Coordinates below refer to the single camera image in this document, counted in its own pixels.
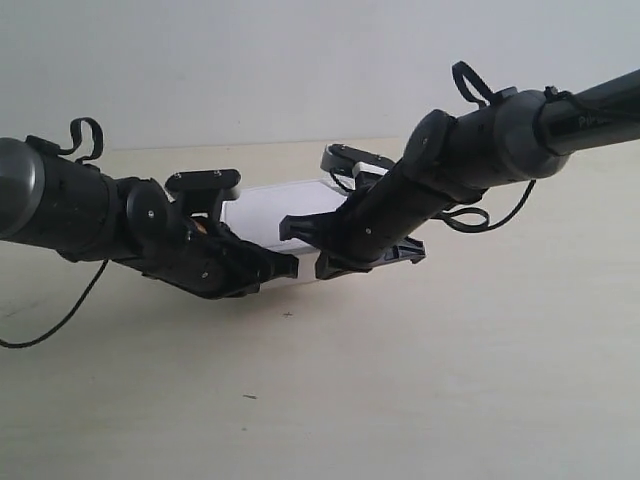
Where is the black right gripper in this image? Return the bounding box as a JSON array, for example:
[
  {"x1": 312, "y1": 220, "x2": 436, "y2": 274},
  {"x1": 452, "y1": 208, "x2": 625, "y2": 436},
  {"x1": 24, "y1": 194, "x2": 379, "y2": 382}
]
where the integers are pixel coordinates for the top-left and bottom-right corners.
[{"x1": 279, "y1": 154, "x2": 465, "y2": 280}]

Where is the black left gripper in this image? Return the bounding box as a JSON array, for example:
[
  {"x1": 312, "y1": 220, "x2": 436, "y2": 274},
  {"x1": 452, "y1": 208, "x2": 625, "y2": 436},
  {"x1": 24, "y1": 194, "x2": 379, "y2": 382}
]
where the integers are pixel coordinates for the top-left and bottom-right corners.
[{"x1": 114, "y1": 192, "x2": 299, "y2": 300}]

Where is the white lidded plastic container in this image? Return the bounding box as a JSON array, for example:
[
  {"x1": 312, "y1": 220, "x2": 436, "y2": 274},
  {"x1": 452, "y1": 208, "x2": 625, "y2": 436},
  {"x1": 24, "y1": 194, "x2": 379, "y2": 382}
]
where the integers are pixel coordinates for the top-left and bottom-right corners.
[{"x1": 221, "y1": 179, "x2": 347, "y2": 290}]

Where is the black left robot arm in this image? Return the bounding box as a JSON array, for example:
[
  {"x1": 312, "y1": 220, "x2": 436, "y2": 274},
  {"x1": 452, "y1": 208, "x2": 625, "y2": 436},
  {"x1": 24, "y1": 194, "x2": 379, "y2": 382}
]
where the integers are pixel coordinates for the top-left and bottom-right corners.
[{"x1": 1, "y1": 137, "x2": 299, "y2": 300}]

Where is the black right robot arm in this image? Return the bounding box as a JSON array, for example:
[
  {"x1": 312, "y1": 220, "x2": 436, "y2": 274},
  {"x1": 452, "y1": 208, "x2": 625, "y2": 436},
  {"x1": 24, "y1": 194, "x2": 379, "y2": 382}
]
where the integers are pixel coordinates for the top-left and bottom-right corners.
[{"x1": 279, "y1": 62, "x2": 639, "y2": 280}]

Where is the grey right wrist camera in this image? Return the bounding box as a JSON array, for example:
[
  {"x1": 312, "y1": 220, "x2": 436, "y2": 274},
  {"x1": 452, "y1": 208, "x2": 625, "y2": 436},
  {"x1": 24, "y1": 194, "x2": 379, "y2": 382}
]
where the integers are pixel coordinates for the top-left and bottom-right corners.
[{"x1": 320, "y1": 144, "x2": 395, "y2": 189}]

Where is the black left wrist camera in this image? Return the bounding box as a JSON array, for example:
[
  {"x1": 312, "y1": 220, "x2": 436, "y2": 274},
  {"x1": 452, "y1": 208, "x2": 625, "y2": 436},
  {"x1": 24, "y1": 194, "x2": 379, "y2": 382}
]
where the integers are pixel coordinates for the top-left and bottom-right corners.
[{"x1": 165, "y1": 169, "x2": 241, "y2": 201}]

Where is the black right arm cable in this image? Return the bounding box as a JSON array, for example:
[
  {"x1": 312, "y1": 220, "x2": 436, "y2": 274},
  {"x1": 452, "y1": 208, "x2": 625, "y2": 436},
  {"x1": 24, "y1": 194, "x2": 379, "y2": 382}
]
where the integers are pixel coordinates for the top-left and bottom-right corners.
[{"x1": 439, "y1": 60, "x2": 536, "y2": 235}]

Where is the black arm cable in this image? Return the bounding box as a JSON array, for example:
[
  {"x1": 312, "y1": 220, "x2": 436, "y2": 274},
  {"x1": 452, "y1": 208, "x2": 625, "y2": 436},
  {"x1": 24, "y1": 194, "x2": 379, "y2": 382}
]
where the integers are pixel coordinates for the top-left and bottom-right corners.
[
  {"x1": 439, "y1": 60, "x2": 536, "y2": 235},
  {"x1": 0, "y1": 117, "x2": 109, "y2": 349}
]

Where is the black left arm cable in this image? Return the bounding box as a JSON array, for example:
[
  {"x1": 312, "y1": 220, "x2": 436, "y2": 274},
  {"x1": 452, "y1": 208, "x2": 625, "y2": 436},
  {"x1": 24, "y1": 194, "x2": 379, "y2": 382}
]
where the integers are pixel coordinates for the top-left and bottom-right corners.
[{"x1": 0, "y1": 117, "x2": 109, "y2": 349}]

